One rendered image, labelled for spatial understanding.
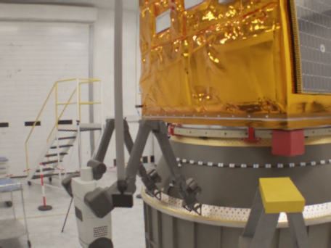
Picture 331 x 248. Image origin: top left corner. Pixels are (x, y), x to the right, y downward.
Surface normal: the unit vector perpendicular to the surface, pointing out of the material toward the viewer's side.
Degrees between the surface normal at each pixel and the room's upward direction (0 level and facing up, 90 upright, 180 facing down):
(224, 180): 62
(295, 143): 90
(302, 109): 94
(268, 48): 84
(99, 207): 90
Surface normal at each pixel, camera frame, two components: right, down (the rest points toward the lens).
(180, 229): -0.73, 0.04
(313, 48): 0.47, 0.02
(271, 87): -0.86, 0.07
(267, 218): -0.21, -0.02
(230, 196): -0.42, -0.43
